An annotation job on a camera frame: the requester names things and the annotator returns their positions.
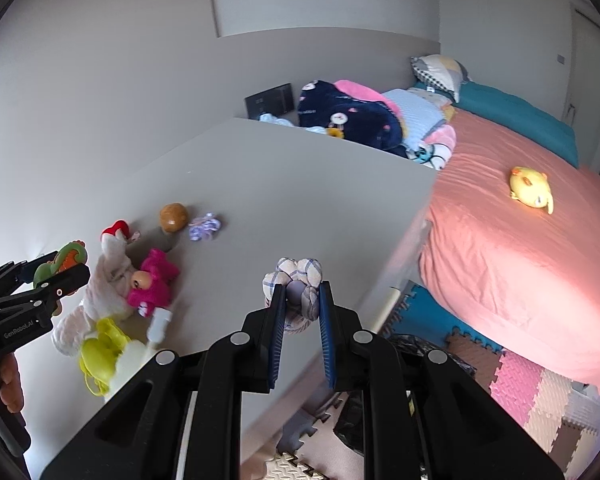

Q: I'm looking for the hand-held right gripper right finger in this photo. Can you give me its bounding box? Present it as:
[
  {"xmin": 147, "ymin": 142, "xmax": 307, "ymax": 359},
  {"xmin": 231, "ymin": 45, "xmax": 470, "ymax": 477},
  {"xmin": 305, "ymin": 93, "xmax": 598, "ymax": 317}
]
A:
[{"xmin": 318, "ymin": 282, "xmax": 565, "ymax": 480}]

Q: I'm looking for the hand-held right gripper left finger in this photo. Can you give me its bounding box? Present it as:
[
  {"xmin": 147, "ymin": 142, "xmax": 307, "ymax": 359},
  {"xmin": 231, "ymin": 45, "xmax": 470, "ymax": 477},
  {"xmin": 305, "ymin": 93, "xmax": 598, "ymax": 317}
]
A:
[{"xmin": 40, "ymin": 284, "xmax": 288, "ymax": 480}]

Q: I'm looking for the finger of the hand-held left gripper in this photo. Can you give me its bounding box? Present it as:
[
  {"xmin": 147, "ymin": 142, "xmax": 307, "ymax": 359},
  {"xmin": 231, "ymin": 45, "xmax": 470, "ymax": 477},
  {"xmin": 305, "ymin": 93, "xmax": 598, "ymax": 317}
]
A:
[
  {"xmin": 0, "ymin": 263, "xmax": 92, "ymax": 317},
  {"xmin": 0, "ymin": 258, "xmax": 44, "ymax": 307}
]

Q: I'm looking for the green dinosaur toy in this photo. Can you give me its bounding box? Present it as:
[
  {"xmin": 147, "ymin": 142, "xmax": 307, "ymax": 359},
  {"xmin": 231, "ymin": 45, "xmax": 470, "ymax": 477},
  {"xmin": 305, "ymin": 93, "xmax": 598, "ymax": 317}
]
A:
[{"xmin": 32, "ymin": 240, "xmax": 89, "ymax": 289}]

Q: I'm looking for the checkered cloth ball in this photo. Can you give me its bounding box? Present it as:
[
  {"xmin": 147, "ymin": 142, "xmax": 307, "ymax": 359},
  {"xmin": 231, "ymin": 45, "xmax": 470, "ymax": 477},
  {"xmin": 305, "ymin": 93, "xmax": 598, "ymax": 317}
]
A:
[{"xmin": 262, "ymin": 257, "xmax": 324, "ymax": 336}]

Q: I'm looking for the yellow rubber toy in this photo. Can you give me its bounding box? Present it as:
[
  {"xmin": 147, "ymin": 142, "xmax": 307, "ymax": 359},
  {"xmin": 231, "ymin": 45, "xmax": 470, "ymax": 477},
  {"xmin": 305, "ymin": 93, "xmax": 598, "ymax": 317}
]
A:
[{"xmin": 79, "ymin": 317, "xmax": 131, "ymax": 399}]

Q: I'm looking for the bin with black bag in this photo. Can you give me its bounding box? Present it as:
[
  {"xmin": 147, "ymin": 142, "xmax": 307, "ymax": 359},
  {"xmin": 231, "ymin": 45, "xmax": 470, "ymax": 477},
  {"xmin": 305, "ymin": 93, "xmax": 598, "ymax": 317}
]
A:
[{"xmin": 332, "ymin": 335, "xmax": 478, "ymax": 453}]

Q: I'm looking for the pink plush doll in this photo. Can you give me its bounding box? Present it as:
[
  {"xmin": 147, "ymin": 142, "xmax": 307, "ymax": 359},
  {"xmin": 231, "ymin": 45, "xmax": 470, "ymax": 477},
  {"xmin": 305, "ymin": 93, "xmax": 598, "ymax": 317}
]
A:
[{"xmin": 126, "ymin": 248, "xmax": 181, "ymax": 319}]

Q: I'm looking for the small white bottle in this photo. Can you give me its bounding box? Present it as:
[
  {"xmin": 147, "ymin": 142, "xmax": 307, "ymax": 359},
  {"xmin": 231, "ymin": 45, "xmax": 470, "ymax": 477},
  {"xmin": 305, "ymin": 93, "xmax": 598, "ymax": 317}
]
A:
[{"xmin": 146, "ymin": 307, "xmax": 174, "ymax": 349}]

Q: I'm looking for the white tissue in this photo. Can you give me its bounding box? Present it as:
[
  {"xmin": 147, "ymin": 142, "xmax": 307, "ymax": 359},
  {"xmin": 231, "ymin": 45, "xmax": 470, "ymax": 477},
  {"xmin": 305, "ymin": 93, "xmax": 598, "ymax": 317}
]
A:
[{"xmin": 107, "ymin": 340, "xmax": 154, "ymax": 396}]

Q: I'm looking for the person's left hand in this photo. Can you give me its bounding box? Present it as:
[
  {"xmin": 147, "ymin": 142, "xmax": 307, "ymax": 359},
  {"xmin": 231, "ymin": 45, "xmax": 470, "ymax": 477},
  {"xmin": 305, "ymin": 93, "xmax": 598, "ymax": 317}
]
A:
[{"xmin": 0, "ymin": 354, "xmax": 26, "ymax": 412}]

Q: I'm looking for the white plush toy red top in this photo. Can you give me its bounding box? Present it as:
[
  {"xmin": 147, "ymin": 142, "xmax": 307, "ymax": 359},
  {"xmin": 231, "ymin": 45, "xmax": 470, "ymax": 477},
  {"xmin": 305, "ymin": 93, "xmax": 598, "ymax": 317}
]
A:
[{"xmin": 51, "ymin": 219, "xmax": 148, "ymax": 358}]

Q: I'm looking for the white drawer cabinet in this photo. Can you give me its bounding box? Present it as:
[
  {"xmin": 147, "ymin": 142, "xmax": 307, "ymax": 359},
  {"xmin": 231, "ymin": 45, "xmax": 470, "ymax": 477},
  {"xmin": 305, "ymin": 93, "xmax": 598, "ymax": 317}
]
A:
[{"xmin": 0, "ymin": 117, "xmax": 439, "ymax": 461}]

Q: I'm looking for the beige foam edge guard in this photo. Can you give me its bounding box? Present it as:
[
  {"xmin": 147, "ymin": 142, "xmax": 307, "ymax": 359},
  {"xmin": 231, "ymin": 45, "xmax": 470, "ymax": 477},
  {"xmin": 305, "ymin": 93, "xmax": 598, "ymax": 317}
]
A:
[{"xmin": 380, "ymin": 285, "xmax": 417, "ymax": 333}]

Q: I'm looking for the brown wooden ball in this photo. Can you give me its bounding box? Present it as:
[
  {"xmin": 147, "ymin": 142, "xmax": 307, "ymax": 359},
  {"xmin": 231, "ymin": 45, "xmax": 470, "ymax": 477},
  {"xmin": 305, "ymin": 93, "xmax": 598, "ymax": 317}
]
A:
[{"xmin": 159, "ymin": 202, "xmax": 189, "ymax": 234}]

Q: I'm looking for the crumpled purple wrapper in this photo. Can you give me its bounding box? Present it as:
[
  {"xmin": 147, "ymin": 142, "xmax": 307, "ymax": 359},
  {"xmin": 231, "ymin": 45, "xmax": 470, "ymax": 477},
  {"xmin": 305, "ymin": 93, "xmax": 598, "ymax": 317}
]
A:
[{"xmin": 187, "ymin": 212, "xmax": 222, "ymax": 241}]

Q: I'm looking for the bed with pink sheet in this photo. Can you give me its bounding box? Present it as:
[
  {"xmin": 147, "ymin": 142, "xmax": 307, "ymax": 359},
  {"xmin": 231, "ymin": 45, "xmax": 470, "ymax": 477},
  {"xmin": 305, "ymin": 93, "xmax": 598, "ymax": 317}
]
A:
[{"xmin": 417, "ymin": 107, "xmax": 600, "ymax": 402}]

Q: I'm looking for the light blue cloth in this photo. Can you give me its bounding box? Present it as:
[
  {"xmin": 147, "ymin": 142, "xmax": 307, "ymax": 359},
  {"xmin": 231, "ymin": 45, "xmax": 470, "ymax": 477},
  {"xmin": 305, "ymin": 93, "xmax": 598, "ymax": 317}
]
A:
[{"xmin": 258, "ymin": 112, "xmax": 331, "ymax": 135}]

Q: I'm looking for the pink white cartoon blanket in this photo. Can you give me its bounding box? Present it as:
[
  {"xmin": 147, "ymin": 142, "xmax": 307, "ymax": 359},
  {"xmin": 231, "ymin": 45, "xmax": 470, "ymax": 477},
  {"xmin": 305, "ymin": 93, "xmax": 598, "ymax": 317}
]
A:
[{"xmin": 407, "ymin": 125, "xmax": 457, "ymax": 171}]

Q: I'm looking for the navy blanket with pink lining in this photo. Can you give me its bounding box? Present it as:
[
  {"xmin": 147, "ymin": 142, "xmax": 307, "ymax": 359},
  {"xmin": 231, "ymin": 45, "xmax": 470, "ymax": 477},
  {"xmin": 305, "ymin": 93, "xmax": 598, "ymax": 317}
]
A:
[{"xmin": 296, "ymin": 78, "xmax": 406, "ymax": 154}]

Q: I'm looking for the light blue folded blanket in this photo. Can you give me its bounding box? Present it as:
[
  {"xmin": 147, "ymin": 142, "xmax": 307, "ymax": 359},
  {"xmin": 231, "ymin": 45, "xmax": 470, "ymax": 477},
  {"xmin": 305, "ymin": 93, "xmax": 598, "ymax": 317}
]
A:
[{"xmin": 382, "ymin": 87, "xmax": 449, "ymax": 149}]

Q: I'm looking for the yellow chick plush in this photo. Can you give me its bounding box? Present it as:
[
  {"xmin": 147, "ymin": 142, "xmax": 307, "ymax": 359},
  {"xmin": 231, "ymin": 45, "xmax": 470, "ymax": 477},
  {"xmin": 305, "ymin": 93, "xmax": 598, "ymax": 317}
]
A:
[{"xmin": 509, "ymin": 166, "xmax": 555, "ymax": 216}]

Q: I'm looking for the pale patterned folded cloth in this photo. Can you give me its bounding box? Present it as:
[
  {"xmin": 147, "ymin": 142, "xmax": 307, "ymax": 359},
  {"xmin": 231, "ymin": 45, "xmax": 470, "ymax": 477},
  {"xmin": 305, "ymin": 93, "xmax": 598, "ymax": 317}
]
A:
[{"xmin": 407, "ymin": 86, "xmax": 456, "ymax": 111}]

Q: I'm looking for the grey patterned pillow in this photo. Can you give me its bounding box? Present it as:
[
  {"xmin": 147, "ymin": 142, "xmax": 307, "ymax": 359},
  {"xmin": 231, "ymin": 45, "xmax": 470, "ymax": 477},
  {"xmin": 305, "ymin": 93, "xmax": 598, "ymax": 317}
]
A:
[{"xmin": 411, "ymin": 54, "xmax": 474, "ymax": 104}]

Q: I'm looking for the teal blanket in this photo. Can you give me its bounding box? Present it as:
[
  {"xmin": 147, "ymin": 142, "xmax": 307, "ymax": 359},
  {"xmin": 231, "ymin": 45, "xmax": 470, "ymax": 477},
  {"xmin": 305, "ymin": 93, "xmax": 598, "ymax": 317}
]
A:
[{"xmin": 455, "ymin": 80, "xmax": 580, "ymax": 169}]

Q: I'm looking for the white wardrobe door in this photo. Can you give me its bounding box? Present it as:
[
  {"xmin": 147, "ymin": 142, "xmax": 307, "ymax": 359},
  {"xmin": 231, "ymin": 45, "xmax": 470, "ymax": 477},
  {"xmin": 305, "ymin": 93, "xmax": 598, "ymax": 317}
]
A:
[{"xmin": 562, "ymin": 2, "xmax": 600, "ymax": 171}]

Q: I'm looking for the black wall panel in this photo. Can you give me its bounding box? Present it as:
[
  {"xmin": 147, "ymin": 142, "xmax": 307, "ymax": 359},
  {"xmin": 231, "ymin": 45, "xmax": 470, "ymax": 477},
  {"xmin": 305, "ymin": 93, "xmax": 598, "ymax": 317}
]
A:
[{"xmin": 244, "ymin": 82, "xmax": 296, "ymax": 120}]

